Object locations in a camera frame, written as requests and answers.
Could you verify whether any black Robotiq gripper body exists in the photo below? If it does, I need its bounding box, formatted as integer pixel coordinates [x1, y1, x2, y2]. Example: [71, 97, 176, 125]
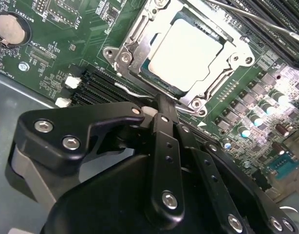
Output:
[41, 153, 269, 234]

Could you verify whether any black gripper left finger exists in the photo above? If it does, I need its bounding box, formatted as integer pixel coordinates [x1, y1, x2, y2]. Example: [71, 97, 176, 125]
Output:
[4, 94, 187, 228]

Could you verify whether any silver CPU chip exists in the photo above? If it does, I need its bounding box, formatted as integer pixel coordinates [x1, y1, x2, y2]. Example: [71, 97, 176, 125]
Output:
[148, 18, 225, 95]

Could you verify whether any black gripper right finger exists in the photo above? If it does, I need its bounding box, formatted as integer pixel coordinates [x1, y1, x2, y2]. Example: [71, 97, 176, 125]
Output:
[175, 123, 299, 234]

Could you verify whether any metal socket cover frame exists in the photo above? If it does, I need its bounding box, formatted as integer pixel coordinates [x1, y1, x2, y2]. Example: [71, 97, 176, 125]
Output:
[116, 4, 240, 103]

